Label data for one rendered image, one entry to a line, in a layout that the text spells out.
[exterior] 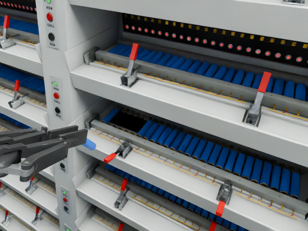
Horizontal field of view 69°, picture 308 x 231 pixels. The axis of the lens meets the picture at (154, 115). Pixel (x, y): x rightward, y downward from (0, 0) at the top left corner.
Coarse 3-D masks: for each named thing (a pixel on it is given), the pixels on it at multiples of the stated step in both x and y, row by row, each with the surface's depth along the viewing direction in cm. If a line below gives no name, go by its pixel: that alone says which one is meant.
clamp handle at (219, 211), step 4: (224, 192) 48; (224, 196) 47; (220, 200) 46; (224, 200) 46; (220, 204) 44; (224, 204) 44; (220, 208) 43; (216, 212) 43; (220, 212) 42; (220, 216) 42
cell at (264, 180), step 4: (264, 164) 54; (268, 164) 54; (264, 168) 53; (268, 168) 53; (264, 172) 52; (268, 172) 52; (264, 176) 51; (268, 176) 51; (260, 180) 51; (264, 180) 50; (268, 180) 51; (268, 184) 50
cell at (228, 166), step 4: (232, 152) 57; (236, 152) 57; (228, 156) 57; (232, 156) 56; (228, 160) 55; (232, 160) 55; (228, 164) 54; (232, 164) 54; (224, 168) 54; (228, 168) 53; (232, 168) 54
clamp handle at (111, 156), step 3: (123, 147) 57; (117, 150) 57; (120, 150) 57; (114, 153) 55; (117, 153) 56; (108, 156) 53; (111, 156) 54; (114, 156) 54; (105, 159) 52; (108, 159) 52; (111, 159) 53; (108, 162) 52
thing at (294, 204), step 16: (96, 128) 65; (112, 128) 63; (144, 144) 58; (176, 160) 56; (192, 160) 54; (224, 176) 51; (256, 192) 49; (272, 192) 48; (272, 208) 47; (288, 208) 47; (304, 208) 45
